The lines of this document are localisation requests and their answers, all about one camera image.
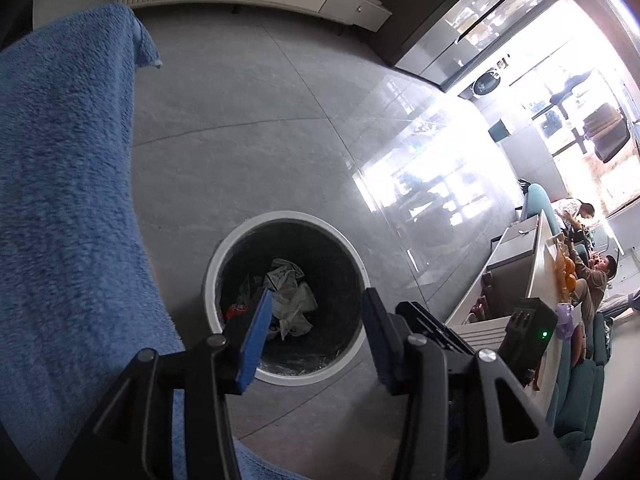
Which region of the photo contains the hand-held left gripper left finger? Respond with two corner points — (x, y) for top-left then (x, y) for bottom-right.
(55, 288), (274, 480)

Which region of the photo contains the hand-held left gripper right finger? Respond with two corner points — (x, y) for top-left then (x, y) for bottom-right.
(362, 287), (583, 480)

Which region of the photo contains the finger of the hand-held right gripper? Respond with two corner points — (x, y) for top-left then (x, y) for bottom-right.
(395, 301), (476, 361)

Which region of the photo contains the grey white packet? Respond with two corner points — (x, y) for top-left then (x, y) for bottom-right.
(265, 258), (319, 341)

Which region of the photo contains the white round trash bin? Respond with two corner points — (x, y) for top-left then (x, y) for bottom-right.
(201, 211), (371, 386)

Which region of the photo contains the person's right forearm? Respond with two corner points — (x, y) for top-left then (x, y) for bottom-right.
(570, 322), (589, 367)

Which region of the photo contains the person's right hand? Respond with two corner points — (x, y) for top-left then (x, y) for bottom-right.
(556, 302), (585, 342)

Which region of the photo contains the orange plastic bag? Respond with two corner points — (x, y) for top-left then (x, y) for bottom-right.
(554, 242), (576, 296)

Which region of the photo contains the white counter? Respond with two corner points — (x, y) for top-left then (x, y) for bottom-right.
(445, 208), (568, 413)

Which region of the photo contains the teal sofa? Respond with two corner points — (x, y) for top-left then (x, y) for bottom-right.
(545, 310), (613, 461)

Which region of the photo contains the teal chair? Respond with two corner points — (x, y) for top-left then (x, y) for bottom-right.
(520, 182), (556, 236)

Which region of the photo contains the dark chair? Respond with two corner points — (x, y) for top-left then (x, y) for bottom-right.
(582, 102), (632, 163)

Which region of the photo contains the dark table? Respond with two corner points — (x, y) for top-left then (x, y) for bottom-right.
(550, 72), (593, 153)

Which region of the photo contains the white washing machine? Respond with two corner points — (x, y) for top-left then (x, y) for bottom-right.
(470, 67), (506, 99)

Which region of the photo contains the blue fluffy blanket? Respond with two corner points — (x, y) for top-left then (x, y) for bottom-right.
(0, 3), (301, 480)

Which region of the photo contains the silver refrigerator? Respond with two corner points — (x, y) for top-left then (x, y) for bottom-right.
(377, 0), (546, 93)

